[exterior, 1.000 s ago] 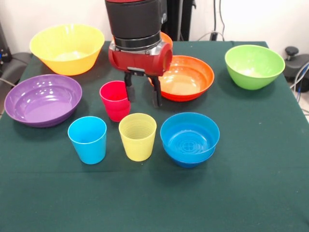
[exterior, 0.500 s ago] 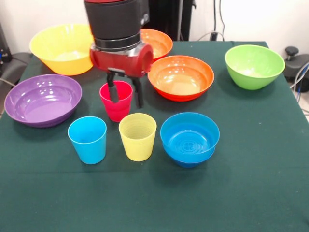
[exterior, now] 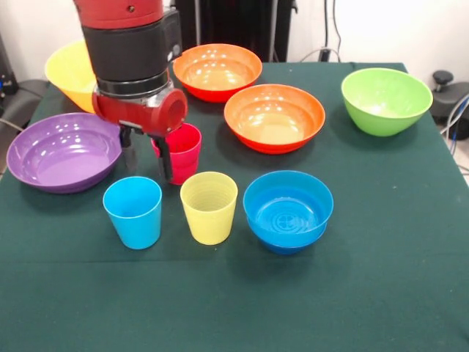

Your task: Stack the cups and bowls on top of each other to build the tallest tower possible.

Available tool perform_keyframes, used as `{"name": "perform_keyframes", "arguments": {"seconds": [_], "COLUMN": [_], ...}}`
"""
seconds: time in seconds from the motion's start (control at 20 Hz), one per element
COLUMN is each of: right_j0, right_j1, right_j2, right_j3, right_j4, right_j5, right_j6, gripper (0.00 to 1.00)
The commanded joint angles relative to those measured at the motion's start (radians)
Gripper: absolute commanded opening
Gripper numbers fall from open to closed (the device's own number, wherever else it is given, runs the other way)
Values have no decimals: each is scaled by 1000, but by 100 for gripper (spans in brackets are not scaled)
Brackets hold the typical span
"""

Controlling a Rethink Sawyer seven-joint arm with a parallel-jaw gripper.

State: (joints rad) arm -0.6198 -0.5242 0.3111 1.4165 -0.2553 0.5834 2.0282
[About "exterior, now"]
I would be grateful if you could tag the light green bowl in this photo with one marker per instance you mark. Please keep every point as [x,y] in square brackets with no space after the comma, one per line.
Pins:
[388,106]

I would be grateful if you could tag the black rounded base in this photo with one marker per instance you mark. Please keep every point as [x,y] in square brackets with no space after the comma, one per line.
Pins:
[448,104]

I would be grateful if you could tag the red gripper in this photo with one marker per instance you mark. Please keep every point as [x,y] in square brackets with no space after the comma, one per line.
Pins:
[146,115]

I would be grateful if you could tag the black knob clamp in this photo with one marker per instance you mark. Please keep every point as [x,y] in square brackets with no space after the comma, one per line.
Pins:
[442,77]

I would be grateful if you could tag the black plug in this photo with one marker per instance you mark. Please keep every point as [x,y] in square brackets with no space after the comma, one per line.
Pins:
[324,55]

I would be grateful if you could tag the light blue bowl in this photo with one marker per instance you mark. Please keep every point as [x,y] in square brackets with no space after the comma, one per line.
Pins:
[289,216]

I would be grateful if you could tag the light blue cup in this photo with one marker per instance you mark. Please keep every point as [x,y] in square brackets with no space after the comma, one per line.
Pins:
[135,227]

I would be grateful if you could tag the dark blue bowl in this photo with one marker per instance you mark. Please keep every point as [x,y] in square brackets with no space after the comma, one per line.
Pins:
[289,246]

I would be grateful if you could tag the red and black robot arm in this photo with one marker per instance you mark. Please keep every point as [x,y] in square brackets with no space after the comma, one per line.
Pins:
[128,40]

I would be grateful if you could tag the orange bowl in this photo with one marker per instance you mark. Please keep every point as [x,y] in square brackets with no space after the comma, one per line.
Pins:
[216,69]
[271,121]

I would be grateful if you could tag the yellow-green cup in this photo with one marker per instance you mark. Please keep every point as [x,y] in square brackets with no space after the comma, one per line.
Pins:
[209,223]

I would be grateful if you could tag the large yellow bowl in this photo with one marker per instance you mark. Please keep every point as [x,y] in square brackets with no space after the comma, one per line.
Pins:
[71,73]

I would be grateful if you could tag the purple bowl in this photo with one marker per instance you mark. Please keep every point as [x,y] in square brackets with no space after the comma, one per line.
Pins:
[62,157]

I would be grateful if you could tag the black chair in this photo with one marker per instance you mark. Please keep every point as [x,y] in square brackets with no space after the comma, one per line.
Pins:
[22,99]

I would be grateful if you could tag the red cup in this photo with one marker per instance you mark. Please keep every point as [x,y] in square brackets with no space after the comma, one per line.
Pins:
[187,154]

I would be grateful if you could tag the dark green tablecloth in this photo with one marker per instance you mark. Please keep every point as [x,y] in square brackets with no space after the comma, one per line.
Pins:
[234,293]

